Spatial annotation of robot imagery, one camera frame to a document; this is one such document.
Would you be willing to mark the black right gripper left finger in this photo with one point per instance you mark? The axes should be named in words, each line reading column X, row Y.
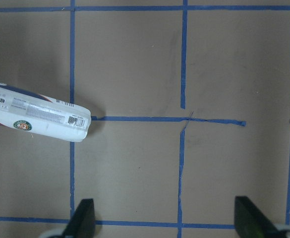
column 82, row 223

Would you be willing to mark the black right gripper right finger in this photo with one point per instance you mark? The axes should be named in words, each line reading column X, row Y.
column 250, row 222

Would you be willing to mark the clear tennis ball can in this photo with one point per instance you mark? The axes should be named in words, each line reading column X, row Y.
column 39, row 114

